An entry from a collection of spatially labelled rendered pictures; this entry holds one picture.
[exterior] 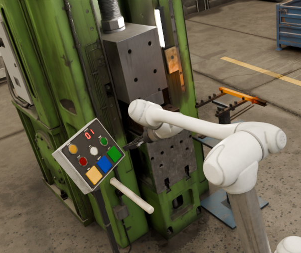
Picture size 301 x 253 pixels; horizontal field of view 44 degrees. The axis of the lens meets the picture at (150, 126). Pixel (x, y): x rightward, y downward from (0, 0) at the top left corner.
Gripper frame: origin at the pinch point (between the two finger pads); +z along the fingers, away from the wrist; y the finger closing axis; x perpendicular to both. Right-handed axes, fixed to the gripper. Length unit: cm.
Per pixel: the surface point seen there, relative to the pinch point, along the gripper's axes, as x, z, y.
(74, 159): 13.1, 13.2, -23.5
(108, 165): -2.0, 12.5, -9.1
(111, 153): 1.3, 12.5, -1.8
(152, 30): 43, -21, 55
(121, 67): 36.8, -3.5, 31.2
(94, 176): -0.8, 12.5, -20.9
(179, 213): -78, 49, 46
